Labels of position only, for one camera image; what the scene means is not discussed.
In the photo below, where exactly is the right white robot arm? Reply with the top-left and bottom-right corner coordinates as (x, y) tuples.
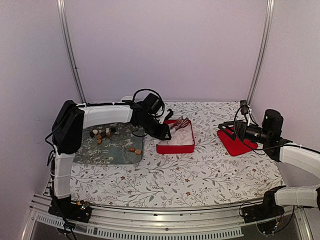
(218, 109), (320, 218)

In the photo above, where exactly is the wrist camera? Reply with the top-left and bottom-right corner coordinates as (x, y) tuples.
(240, 99), (250, 115)
(143, 93), (163, 114)

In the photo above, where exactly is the red box lid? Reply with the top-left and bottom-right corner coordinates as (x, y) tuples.
(217, 131), (258, 157)

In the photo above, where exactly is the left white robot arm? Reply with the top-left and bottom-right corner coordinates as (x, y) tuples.
(44, 91), (173, 217)

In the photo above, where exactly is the floral tablecloth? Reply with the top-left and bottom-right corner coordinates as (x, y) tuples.
(69, 102), (284, 208)

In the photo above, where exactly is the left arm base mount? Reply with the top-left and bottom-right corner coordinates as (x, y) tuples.
(48, 196), (92, 223)

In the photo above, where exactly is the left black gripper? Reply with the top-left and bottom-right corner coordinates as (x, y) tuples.
(138, 115), (172, 140)

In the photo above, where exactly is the right aluminium frame post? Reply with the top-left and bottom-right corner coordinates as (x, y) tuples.
(246, 0), (275, 105)

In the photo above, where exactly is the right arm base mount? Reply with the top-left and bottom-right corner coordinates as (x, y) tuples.
(239, 186), (285, 223)

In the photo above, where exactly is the red chocolate box base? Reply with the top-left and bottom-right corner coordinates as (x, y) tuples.
(155, 120), (195, 155)

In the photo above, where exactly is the left aluminium frame post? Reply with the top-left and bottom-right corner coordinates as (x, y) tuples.
(56, 0), (87, 104)

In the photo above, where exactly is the tan chocolate piece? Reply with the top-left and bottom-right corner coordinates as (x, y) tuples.
(135, 149), (142, 155)

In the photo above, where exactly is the green floral tray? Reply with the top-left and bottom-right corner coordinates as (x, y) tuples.
(73, 123), (146, 165)

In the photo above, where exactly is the front aluminium rail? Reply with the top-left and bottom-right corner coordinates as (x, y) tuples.
(21, 194), (313, 240)

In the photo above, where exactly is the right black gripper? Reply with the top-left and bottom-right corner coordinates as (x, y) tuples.
(218, 120), (271, 145)

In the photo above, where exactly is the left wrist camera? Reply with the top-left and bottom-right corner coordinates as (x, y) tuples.
(143, 93), (163, 114)

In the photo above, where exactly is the aluminium frame post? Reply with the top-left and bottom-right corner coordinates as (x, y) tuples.
(246, 0), (275, 105)
(56, 0), (87, 104)

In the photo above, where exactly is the white plastic box insert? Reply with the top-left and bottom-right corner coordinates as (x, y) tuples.
(158, 122), (194, 146)

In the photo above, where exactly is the left black camera cable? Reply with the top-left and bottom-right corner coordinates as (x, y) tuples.
(131, 88), (166, 118)

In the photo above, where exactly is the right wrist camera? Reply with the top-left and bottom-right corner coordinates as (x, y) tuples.
(240, 99), (250, 115)

